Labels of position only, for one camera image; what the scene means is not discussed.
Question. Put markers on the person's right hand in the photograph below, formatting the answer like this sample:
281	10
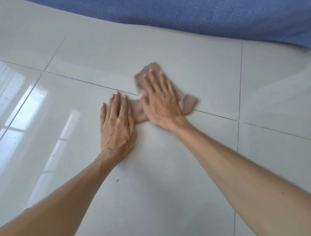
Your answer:
161	107

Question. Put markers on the person's left hand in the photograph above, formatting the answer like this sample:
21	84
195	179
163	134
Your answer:
116	131

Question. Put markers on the person's right middle finger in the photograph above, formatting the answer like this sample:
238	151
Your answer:
155	81

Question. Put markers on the person's left thumb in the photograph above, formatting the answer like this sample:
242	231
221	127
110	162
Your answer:
132	124

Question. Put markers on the person's left middle finger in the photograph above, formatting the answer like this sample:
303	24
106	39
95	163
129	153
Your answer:
117	103

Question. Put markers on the person's left little finger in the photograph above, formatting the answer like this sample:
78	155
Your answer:
104	113

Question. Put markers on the person's right little finger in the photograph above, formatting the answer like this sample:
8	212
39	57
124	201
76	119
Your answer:
173	91

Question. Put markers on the person's right thumb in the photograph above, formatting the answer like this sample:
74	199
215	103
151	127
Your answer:
143	103

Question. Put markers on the pinkish brown cleaning cloth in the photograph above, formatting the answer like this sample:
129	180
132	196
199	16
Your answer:
187	103

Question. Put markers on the person's right forearm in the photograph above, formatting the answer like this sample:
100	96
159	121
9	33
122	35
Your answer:
243	180

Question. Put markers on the person's left forearm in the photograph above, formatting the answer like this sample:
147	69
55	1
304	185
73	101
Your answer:
60	201

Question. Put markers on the blue fabric sofa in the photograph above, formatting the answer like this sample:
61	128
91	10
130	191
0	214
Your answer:
194	17

